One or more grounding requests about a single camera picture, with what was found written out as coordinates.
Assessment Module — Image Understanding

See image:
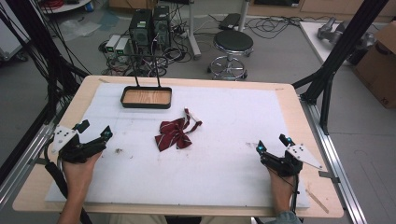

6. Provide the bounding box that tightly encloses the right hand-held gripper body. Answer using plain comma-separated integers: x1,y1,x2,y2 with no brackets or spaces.
260,143,324,178

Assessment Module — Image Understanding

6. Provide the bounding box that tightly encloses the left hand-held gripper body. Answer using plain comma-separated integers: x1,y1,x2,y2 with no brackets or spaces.
50,124,107,164

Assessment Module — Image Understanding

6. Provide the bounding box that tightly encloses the person's left hand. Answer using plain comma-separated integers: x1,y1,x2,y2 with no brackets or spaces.
61,151,104,191

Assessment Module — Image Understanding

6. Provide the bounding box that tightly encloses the person's right hand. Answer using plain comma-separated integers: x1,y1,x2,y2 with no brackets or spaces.
266,166,296,203

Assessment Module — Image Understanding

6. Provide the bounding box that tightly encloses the white foam mat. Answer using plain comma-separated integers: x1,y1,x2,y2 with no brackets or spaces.
44,81,311,209

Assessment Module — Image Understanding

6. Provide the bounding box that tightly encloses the thin wooden stick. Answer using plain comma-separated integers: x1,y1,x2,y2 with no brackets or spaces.
304,189,331,215

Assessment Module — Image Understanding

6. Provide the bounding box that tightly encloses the black tray with wooden base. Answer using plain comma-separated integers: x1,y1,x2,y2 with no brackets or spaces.
120,53,173,110

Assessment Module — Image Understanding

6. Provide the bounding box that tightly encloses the red striped bow tie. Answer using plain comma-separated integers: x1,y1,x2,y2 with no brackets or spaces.
154,107,204,153

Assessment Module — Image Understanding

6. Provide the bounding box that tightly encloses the small white device box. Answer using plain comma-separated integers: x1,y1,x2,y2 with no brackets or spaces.
105,34,122,54
114,36,131,56

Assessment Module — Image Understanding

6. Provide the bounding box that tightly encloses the black round stool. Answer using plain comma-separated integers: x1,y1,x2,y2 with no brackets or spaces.
206,29,255,81

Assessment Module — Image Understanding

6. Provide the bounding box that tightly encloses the black computer tower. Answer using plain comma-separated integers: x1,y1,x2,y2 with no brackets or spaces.
128,8,154,55
151,5,172,50

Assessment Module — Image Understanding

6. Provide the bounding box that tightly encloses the brown cardboard box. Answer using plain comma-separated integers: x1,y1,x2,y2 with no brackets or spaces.
352,21,396,110

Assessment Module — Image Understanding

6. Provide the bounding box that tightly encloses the flat black device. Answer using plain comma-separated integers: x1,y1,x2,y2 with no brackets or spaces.
218,12,243,32

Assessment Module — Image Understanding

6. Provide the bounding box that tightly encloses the grey metal table leg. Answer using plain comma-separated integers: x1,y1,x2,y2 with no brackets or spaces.
186,0,203,61

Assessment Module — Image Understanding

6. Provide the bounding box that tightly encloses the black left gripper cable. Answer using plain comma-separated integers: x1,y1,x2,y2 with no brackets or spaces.
44,138,93,224

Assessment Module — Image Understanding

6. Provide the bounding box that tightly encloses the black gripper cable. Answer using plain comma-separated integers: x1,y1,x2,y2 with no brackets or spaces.
267,166,301,216
44,138,93,224

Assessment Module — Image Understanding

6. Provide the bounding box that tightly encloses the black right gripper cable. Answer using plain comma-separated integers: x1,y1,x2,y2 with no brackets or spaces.
267,166,301,216

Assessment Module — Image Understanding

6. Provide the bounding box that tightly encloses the aluminium rail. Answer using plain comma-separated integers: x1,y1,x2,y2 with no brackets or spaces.
0,122,55,206
299,96,369,224

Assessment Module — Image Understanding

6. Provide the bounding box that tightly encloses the black metal frame stand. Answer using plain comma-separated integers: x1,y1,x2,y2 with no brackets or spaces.
0,0,92,188
291,0,390,136

